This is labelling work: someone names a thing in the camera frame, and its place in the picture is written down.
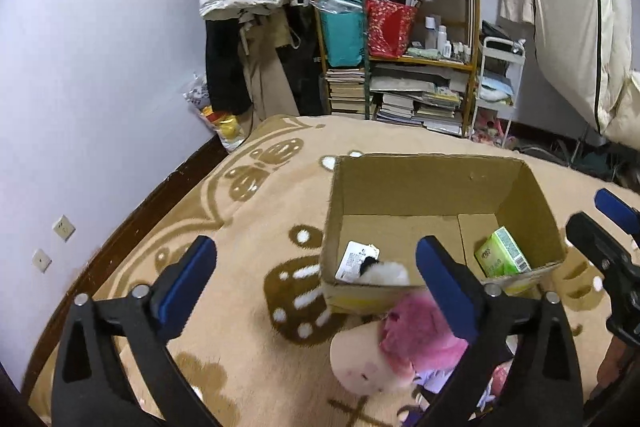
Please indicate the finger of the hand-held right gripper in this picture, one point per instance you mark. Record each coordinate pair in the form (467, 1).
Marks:
(595, 239)
(617, 208)

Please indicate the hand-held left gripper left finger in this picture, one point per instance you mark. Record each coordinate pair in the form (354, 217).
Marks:
(192, 277)

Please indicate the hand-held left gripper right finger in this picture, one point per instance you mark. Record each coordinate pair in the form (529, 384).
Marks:
(445, 287)

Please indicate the pink plush toy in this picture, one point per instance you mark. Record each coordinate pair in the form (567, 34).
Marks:
(420, 337)

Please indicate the purple plush doll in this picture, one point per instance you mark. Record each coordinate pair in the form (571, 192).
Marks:
(435, 379)

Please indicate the brown cardboard box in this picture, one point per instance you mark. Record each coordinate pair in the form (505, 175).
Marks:
(425, 187)

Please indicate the dusty pink cloth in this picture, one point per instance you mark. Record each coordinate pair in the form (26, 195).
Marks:
(500, 382)

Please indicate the pale pink cube plush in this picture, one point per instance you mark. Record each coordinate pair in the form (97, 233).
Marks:
(360, 362)

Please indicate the person's right hand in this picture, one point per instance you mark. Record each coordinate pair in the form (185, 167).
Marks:
(612, 364)

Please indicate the beige printed blanket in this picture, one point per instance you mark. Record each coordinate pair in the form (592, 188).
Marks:
(225, 307)

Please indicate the green tissue packet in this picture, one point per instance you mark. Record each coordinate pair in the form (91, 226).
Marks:
(500, 252)

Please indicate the metal chair leg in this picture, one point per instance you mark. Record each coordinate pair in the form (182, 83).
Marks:
(582, 144)

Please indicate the black white plush with tag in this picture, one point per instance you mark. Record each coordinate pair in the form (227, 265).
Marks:
(372, 269)

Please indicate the pink toys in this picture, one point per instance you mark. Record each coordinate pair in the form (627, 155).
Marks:
(492, 129)

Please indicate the plastic bag with yellow toy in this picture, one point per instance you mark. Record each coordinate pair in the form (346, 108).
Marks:
(225, 124)

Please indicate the white metal cart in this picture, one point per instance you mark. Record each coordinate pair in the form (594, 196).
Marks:
(517, 72)

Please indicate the blue white cloth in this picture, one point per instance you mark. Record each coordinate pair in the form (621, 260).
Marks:
(495, 87)

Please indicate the pile of books and papers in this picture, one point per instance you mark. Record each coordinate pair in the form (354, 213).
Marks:
(420, 107)

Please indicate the cream duvet on rack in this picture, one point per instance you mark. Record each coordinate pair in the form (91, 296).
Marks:
(565, 7)

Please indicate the black bag on cart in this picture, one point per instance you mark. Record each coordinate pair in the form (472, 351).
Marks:
(495, 34)

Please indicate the black coat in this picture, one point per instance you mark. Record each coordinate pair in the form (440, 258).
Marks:
(225, 67)

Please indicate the beige trench coat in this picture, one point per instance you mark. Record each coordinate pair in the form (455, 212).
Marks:
(265, 72)

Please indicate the green metal pole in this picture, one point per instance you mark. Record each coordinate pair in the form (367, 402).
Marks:
(366, 82)

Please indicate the stack of books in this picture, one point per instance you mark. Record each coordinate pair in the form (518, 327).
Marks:
(345, 89)

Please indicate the row of small cosmetic bottles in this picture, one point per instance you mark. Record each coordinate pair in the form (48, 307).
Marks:
(442, 39)

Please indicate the red patterned bag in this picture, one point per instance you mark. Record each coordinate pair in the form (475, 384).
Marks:
(387, 29)

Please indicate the teal bag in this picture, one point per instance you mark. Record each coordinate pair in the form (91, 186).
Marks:
(342, 37)

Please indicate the white wall socket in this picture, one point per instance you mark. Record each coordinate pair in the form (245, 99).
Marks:
(64, 228)
(41, 261)

